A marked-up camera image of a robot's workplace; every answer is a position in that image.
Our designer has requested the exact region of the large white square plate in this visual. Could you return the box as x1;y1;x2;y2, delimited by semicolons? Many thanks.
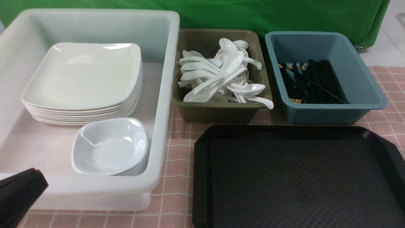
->
22;43;142;111

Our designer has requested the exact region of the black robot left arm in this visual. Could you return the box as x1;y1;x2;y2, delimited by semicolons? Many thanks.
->
0;168;49;228

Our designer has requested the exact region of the pile of white spoons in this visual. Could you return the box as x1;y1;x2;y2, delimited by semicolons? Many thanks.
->
178;38;274;110

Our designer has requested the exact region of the olive green plastic bin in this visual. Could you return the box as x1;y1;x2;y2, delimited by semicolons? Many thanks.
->
172;28;273;123

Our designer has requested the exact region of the black plastic serving tray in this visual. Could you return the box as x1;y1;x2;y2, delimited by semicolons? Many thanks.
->
192;125;405;228

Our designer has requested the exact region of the white bowl in tub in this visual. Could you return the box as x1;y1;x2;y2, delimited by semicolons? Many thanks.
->
71;118;151;176

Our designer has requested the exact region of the pink checkered tablecloth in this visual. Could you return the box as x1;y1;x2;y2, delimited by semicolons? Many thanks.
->
18;66;404;228

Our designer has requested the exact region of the pile of black chopsticks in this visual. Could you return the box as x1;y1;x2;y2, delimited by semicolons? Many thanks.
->
278;59;349;104

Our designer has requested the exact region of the blue plastic bin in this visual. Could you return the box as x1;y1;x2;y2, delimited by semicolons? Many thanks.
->
265;31;387;125

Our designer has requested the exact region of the stack of white square plates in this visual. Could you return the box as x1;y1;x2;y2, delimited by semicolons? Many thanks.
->
22;62;143;126

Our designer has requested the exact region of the green backdrop cloth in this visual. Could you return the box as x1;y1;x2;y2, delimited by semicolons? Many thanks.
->
0;0;390;48

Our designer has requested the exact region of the large white plastic tub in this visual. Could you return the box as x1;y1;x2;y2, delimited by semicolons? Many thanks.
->
1;9;180;211

